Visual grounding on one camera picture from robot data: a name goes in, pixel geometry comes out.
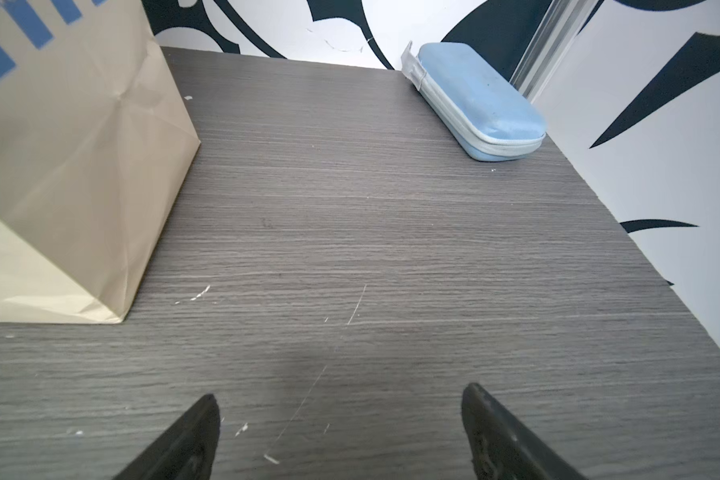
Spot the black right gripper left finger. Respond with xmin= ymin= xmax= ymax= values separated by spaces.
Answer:
xmin=114 ymin=394 xmax=221 ymax=480

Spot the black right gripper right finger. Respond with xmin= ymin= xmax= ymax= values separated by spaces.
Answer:
xmin=461 ymin=383 xmax=585 ymax=480

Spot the checkered paper bag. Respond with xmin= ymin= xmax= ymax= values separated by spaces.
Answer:
xmin=0 ymin=1 xmax=200 ymax=324

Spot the light blue case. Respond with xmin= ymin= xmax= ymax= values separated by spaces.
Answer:
xmin=401 ymin=42 xmax=547 ymax=162

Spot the aluminium cage frame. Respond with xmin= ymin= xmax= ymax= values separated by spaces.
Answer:
xmin=510 ymin=0 xmax=598 ymax=103

